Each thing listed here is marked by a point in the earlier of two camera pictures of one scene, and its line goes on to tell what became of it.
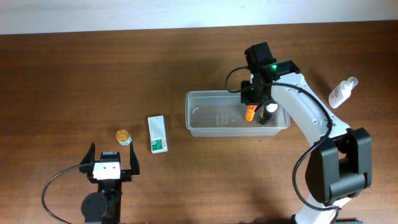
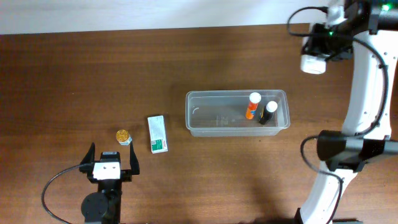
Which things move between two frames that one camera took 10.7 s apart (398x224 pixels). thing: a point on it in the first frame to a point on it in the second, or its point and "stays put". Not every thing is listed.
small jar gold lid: x=124 y=137 stays put
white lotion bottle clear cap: x=342 y=92 to x=313 y=65
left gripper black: x=126 y=175 stays put
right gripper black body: x=254 y=96 to x=335 y=45
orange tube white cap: x=249 y=115 stays put
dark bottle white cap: x=267 y=112 stays put
